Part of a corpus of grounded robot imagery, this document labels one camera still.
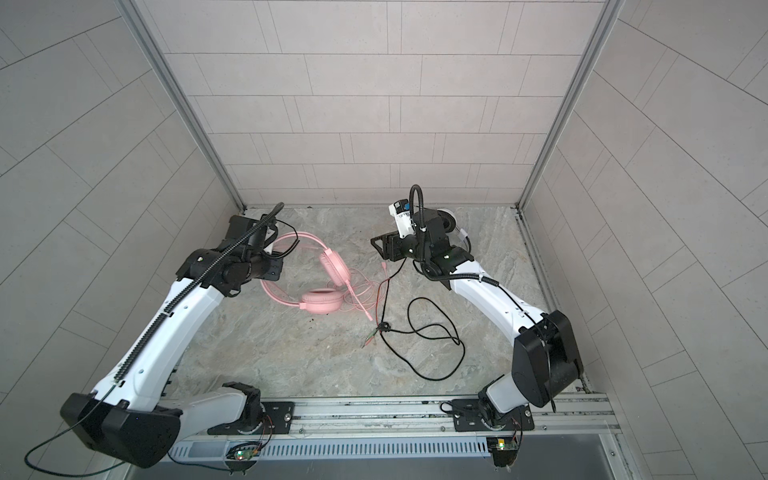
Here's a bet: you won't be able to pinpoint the pink headphones with cable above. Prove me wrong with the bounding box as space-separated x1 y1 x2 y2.
260 231 375 322

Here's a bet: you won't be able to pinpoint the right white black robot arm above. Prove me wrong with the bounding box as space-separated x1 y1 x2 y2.
370 231 584 429

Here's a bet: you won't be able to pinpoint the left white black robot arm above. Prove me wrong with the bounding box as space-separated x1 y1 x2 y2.
60 212 282 468

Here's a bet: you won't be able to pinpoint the left green circuit board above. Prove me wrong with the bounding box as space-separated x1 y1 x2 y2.
225 441 263 462

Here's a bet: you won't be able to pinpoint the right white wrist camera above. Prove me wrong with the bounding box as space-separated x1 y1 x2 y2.
389 199 414 239

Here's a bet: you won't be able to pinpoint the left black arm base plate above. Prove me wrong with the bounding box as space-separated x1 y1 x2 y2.
206 401 295 435

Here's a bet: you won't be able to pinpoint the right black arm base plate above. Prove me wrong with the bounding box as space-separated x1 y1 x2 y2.
439 398 535 432

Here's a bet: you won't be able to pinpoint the white vented cable duct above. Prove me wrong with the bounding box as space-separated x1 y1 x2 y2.
170 437 490 463

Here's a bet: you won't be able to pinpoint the aluminium mounting rail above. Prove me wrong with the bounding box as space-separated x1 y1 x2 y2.
180 392 621 442

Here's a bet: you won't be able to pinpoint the left black loose cable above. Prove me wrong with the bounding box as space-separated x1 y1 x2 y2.
23 383 229 478

